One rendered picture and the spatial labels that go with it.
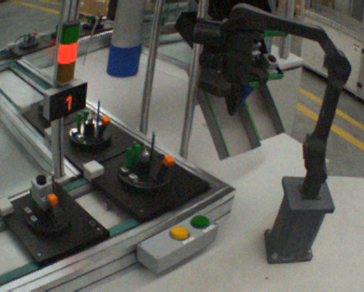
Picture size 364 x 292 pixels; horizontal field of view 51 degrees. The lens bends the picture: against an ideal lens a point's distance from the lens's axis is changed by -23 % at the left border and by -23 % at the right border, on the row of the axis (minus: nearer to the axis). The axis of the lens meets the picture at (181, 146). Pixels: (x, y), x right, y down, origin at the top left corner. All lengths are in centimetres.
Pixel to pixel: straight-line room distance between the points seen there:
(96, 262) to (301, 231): 52
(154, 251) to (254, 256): 30
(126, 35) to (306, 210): 127
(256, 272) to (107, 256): 40
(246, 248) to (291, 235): 16
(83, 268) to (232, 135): 65
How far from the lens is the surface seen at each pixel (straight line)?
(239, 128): 139
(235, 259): 119
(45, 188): 100
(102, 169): 124
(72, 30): 102
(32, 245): 101
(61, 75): 106
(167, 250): 104
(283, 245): 117
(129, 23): 203
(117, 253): 102
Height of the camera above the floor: 168
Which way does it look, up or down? 30 degrees down
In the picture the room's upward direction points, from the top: 8 degrees clockwise
